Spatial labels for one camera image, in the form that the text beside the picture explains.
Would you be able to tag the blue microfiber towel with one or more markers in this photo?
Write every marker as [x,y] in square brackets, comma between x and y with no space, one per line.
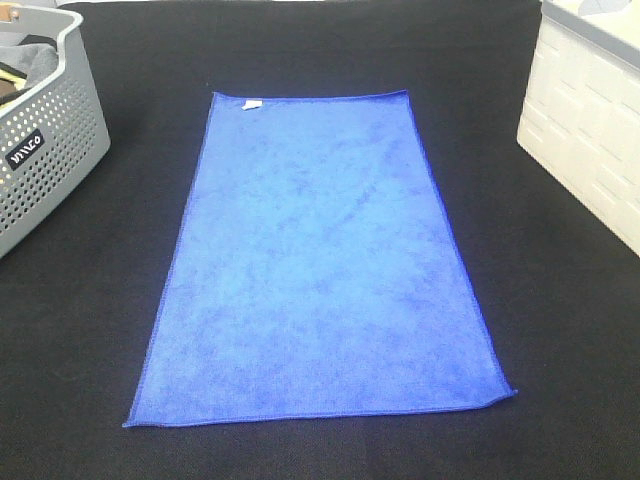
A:
[315,275]

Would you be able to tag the black table cloth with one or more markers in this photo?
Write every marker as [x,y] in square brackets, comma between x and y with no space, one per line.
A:
[559,292]

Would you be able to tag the white plastic storage crate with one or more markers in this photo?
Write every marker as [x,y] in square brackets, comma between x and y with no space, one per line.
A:
[580,113]

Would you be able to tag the grey perforated laundry basket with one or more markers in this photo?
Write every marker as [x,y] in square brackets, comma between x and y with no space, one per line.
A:
[53,135]

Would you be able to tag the grey towel in basket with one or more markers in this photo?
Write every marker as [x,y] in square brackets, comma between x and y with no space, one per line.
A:
[29,63]

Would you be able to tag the yellow and brown cloths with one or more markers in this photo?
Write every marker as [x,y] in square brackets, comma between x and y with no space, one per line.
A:
[13,84]

